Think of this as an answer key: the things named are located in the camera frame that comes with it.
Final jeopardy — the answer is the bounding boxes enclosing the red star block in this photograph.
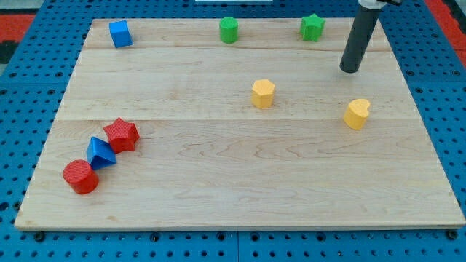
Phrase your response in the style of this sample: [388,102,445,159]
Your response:
[103,118,140,154]

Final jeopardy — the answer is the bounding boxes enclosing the green star block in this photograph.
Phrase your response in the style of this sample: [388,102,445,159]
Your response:
[300,14,326,42]

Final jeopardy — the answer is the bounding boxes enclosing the blue triangle block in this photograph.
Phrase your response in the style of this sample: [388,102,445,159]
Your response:
[87,137,117,170]

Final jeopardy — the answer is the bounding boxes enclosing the yellow hexagon block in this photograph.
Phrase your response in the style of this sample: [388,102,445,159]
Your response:
[251,79,275,109]

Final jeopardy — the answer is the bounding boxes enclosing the wooden board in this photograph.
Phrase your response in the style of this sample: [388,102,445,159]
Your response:
[15,18,465,232]

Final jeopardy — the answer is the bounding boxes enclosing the green cylinder block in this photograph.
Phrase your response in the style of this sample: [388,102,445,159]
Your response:
[219,17,239,44]

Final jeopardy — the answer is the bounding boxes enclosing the yellow heart block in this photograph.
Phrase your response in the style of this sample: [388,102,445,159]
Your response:
[343,98,371,130]

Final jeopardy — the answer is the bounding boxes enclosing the blue cube block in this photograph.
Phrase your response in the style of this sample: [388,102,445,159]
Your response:
[108,20,133,48]

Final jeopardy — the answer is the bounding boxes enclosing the red cylinder block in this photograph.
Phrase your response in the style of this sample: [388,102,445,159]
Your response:
[63,159,99,194]

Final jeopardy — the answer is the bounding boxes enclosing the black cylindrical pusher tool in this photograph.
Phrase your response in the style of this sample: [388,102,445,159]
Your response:
[339,0,403,74]

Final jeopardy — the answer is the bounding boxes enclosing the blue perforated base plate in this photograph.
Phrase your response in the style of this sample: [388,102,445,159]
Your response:
[1,1,465,261]

